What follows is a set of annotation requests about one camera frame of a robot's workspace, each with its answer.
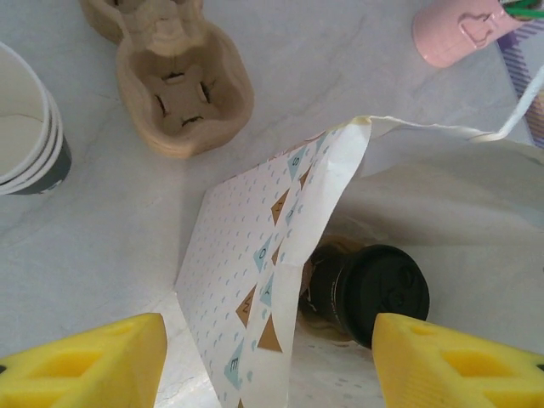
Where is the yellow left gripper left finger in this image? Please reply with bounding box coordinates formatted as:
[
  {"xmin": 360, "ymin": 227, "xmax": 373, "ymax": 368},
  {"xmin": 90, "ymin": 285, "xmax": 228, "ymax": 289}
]
[{"xmin": 0, "ymin": 313, "xmax": 168, "ymax": 408}]

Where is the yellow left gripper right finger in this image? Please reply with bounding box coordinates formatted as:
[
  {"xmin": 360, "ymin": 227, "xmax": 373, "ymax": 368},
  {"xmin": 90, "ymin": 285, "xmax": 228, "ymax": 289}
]
[{"xmin": 371, "ymin": 313, "xmax": 544, "ymax": 408}]

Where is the black lidded takeout coffee cup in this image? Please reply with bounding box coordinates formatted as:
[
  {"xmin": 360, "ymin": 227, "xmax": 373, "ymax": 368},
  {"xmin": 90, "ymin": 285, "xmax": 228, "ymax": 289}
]
[{"xmin": 325, "ymin": 244, "xmax": 431, "ymax": 352}]

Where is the cartoon animal paper gift bag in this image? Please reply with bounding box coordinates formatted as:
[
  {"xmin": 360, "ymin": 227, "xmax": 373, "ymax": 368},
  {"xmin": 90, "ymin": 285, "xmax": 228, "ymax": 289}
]
[{"xmin": 174, "ymin": 63, "xmax": 544, "ymax": 408}]

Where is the stack of cardboard cup carriers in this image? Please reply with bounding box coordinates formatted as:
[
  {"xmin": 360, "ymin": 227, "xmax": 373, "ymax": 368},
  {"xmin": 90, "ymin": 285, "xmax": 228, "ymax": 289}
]
[{"xmin": 79, "ymin": 0, "xmax": 255, "ymax": 161}]

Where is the pink metal bucket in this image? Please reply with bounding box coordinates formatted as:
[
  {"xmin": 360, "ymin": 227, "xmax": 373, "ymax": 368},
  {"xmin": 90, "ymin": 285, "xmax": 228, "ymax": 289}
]
[{"xmin": 411, "ymin": 0, "xmax": 532, "ymax": 68}]

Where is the straws and stirrers bundle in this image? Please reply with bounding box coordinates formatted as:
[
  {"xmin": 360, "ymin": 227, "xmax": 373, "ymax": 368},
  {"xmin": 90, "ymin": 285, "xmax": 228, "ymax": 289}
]
[{"xmin": 507, "ymin": 0, "xmax": 544, "ymax": 22}]

